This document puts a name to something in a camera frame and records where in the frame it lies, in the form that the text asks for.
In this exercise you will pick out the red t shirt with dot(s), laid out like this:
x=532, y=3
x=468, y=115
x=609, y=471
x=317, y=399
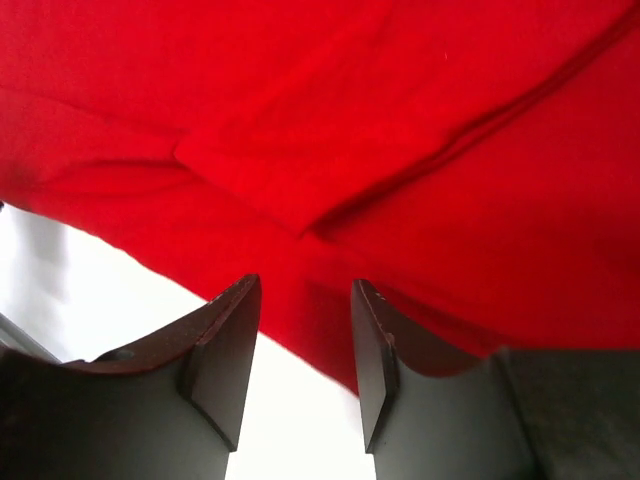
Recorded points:
x=478, y=161

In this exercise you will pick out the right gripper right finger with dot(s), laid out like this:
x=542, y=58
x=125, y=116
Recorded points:
x=430, y=410

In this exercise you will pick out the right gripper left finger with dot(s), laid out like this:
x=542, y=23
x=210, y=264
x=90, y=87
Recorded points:
x=166, y=406

